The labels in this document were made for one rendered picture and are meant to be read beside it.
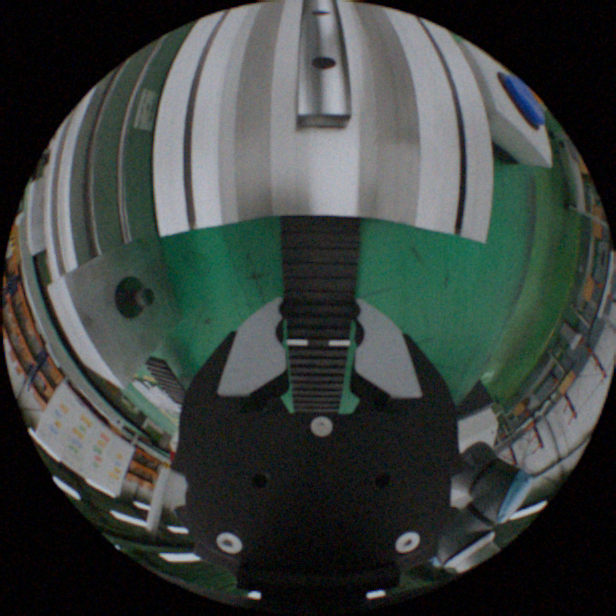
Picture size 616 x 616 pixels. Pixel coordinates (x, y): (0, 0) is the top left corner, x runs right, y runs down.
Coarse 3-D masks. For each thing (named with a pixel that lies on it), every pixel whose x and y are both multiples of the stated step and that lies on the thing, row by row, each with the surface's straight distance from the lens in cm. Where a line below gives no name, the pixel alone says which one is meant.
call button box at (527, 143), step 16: (464, 48) 19; (480, 64) 17; (496, 64) 20; (480, 80) 16; (496, 80) 17; (496, 96) 15; (512, 96) 17; (496, 112) 14; (512, 112) 16; (496, 128) 16; (512, 128) 15; (528, 128) 17; (544, 128) 22; (496, 144) 19; (512, 144) 18; (528, 144) 17; (544, 144) 20; (512, 160) 21; (528, 160) 20; (544, 160) 19
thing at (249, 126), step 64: (320, 0) 17; (192, 64) 8; (256, 64) 8; (320, 64) 10; (384, 64) 10; (448, 64) 8; (192, 128) 6; (256, 128) 7; (320, 128) 9; (384, 128) 8; (448, 128) 6; (192, 192) 5; (256, 192) 6; (320, 192) 8; (384, 192) 8; (448, 192) 5
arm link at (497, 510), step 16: (496, 464) 55; (512, 464) 57; (480, 480) 54; (496, 480) 52; (512, 480) 51; (528, 480) 52; (480, 496) 53; (496, 496) 51; (512, 496) 50; (480, 512) 51; (496, 512) 52; (512, 512) 57
